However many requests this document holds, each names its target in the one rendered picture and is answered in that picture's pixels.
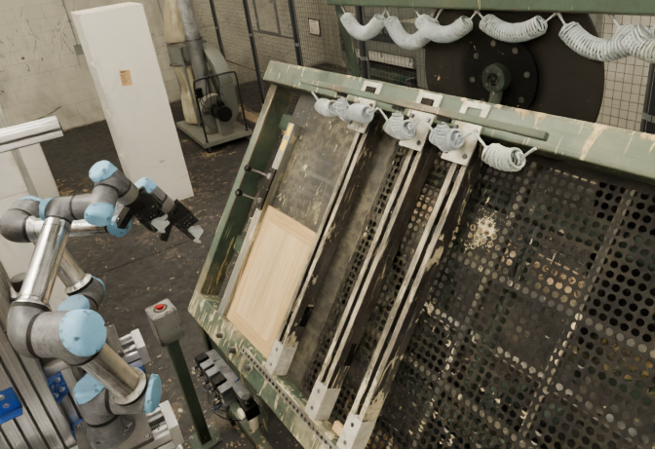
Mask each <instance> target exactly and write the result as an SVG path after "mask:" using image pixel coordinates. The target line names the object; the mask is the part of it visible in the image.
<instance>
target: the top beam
mask: <svg viewBox="0 0 655 449"><path fill-rule="evenodd" d="M301 77H303V78H307V79H312V80H316V81H321V82H325V83H330V84H334V85H338V86H342V87H347V88H351V89H356V90H360V91H361V90H362V87H363V85H364V82H365V81H370V82H374V83H379V84H383V88H382V91H381V93H380V94H382V95H386V96H390V97H394V98H399V99H403V100H408V101H412V102H415V101H416V99H417V97H418V95H419V93H420V92H424V93H429V94H438V95H442V96H443V99H442V102H441V104H440V107H439V108H442V109H447V110H451V111H456V112H459V111H460V109H461V106H462V104H463V102H464V100H468V101H473V102H477V103H482V104H487V105H491V108H490V111H489V114H488V116H487V118H486V119H491V120H495V121H500V122H504V123H509V124H513V125H518V126H522V127H527V128H531V129H536V130H539V131H546V132H547V133H549V134H550V135H549V137H548V140H547V141H542V140H538V139H534V138H530V137H526V136H521V135H517V134H513V133H509V132H505V131H498V130H494V129H490V128H486V127H483V128H482V132H481V134H480V138H481V139H482V140H484V141H488V142H492V143H500V145H503V146H507V147H511V148H513V147H516V148H519V149H520V150H521V151H525V152H528V151H529V150H531V149H532V148H534V147H536V148H537V149H536V150H535V151H534V152H532V154H536V155H540V156H544V157H548V158H551V159H555V160H559V161H563V162H567V163H570V164H573V165H577V166H581V167H585V168H591V169H595V170H599V171H603V172H606V173H610V174H614V175H618V176H622V177H625V178H629V179H632V180H636V181H640V182H643V183H647V184H651V185H655V134H650V133H645V132H640V131H631V130H626V129H620V128H615V127H610V126H606V125H601V124H596V123H591V122H585V121H580V120H575V119H570V118H565V117H561V116H555V115H550V114H545V113H540V112H535V111H530V110H525V109H519V108H515V107H510V106H505V105H500V104H495V103H490V102H484V101H479V100H474V99H470V98H465V97H460V96H454V95H449V94H440V93H435V92H430V91H425V90H419V89H415V88H410V87H405V86H400V85H395V84H390V83H384V82H379V81H374V80H369V79H365V78H360V77H354V76H349V75H344V74H339V73H334V72H329V71H325V70H319V69H314V68H309V67H304V66H299V65H294V64H289V63H283V62H278V61H274V60H270V62H269V64H268V67H267V70H266V73H265V75H264V78H263V80H265V81H267V82H269V83H272V84H276V85H278V86H281V87H283V88H285V89H289V90H292V91H296V92H300V93H304V94H310V95H313V94H312V93H311V92H314V94H315V95H316V96H317V97H321V98H327V99H328V100H336V101H337V100H338V99H339V98H341V96H339V95H337V92H335V91H331V90H326V89H322V88H318V87H314V86H310V85H306V84H302V83H300V82H299V81H300V79H301ZM376 107H378V108H381V110H382V111H383V112H384V114H385V115H388V116H392V113H396V111H397V110H394V109H392V105H391V104H387V103H383V102H379V101H377V102H376V105H375V107H374V109H375V108H376Z"/></svg>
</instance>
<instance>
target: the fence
mask: <svg viewBox="0 0 655 449"><path fill-rule="evenodd" d="M289 126H292V128H291V131H290V133H289V136H286V132H287V130H288V127H289ZM300 128H301V127H299V126H297V125H294V124H292V123H288V126H287V129H286V131H285V134H284V137H283V139H282V142H281V145H280V147H279V150H278V153H277V155H276V158H275V161H274V163H273V166H272V168H274V169H276V170H277V171H276V174H275V177H274V179H273V182H272V185H271V187H270V190H269V193H268V195H267V198H266V201H265V203H264V206H263V209H262V210H259V209H258V208H257V209H256V210H255V213H254V215H253V218H252V221H251V223H250V227H249V229H248V232H247V235H246V237H245V240H244V243H243V245H242V248H241V251H240V253H239V256H238V259H237V261H236V264H235V267H234V269H233V272H232V275H231V277H230V280H229V282H228V284H227V287H226V290H225V292H224V295H223V298H222V300H221V303H220V305H219V308H218V312H219V313H220V314H221V315H222V316H224V317H226V316H227V313H228V310H229V308H230V305H231V303H232V300H233V297H234V295H235V292H236V289H237V287H238V284H239V281H240V279H241V276H242V273H243V271H244V269H245V267H246V264H247V261H248V259H249V256H250V252H251V249H252V246H253V244H254V241H255V238H256V236H257V233H258V230H259V228H260V225H261V223H262V220H263V217H264V215H265V212H266V209H267V207H268V205H270V206H271V205H272V203H273V200H274V198H275V195H276V192H277V190H278V187H279V185H280V182H281V179H282V177H283V174H284V171H285V169H286V166H287V163H288V161H289V156H290V154H291V151H292V149H293V146H294V143H295V141H296V139H297V136H298V134H299V131H300ZM283 140H286V141H287V143H286V146H285V148H284V151H282V150H280V148H281V146H282V143H283Z"/></svg>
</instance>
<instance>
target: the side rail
mask: <svg viewBox="0 0 655 449"><path fill-rule="evenodd" d="M293 95H294V93H293V92H291V91H289V90H287V89H282V88H280V87H278V85H277V86H275V85H271V86H270V88H269V91H268V94H267V96H266V98H265V101H264V103H263V106H262V109H261V112H260V114H259V117H258V120H257V122H256V125H255V128H254V130H253V133H252V136H251V139H250V143H249V146H248V148H247V151H246V154H245V157H244V159H243V161H242V164H241V166H240V169H239V172H238V174H237V177H236V180H235V183H234V185H233V188H232V191H231V193H230V196H229V199H228V201H227V204H226V207H225V210H224V211H223V214H222V217H221V219H220V222H219V225H218V227H217V230H216V233H215V236H214V238H213V241H212V245H211V248H210V251H209V253H208V256H207V259H206V262H205V264H204V267H203V270H202V272H201V275H200V277H199V279H198V282H197V285H196V290H197V291H198V292H199V293H207V294H210V295H218V294H219V291H220V288H221V287H222V284H223V281H224V279H225V276H226V273H227V271H228V268H229V265H230V263H231V260H232V257H233V255H234V252H235V249H234V248H233V245H234V242H235V241H236V238H237V236H238V235H241V234H242V232H243V229H244V226H245V224H246V221H247V218H248V216H249V213H250V209H251V206H252V203H253V201H254V199H251V198H248V197H245V196H243V195H242V196H241V197H237V196H235V190H236V189H241V190H242V191H243V193H244V194H246V195H249V196H252V197H255V195H256V193H257V190H258V187H259V185H260V182H261V179H262V177H263V175H262V174H260V173H257V172H254V171H250V172H245V171H244V166H245V165H246V164H249V165H251V167H252V168H253V169H255V170H258V171H261V172H263V173H264V172H265V170H266V167H267V164H268V162H269V159H270V156H271V154H272V151H273V148H274V146H275V143H276V140H277V138H278V135H279V132H280V130H281V129H279V123H280V121H281V118H282V115H283V114H284V113H286V114H287V112H288V110H289V105H290V103H291V100H292V97H293Z"/></svg>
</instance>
